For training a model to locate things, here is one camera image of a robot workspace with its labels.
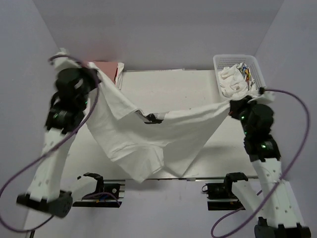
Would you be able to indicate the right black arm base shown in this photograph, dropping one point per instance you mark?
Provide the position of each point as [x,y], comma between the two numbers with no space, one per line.
[218,199]

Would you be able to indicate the white plastic basket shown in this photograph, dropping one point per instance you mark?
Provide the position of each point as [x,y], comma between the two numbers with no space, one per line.
[221,61]

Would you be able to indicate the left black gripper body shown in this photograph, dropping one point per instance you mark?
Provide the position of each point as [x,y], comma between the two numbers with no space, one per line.
[90,82]

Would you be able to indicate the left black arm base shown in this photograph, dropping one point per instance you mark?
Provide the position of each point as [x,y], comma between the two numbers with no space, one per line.
[111,196]

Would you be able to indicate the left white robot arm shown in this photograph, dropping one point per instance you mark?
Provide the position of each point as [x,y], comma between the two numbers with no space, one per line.
[65,117]

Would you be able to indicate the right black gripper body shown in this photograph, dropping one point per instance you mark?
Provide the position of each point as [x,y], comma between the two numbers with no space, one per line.
[241,112]

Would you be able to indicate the crumpled white shirt in basket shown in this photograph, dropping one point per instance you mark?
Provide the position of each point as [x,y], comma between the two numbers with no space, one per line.
[236,81]

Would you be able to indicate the pink folded t shirt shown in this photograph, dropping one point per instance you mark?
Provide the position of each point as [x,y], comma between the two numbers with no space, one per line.
[107,67]

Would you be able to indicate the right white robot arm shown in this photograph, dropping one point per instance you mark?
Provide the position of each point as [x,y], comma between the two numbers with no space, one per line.
[275,213]

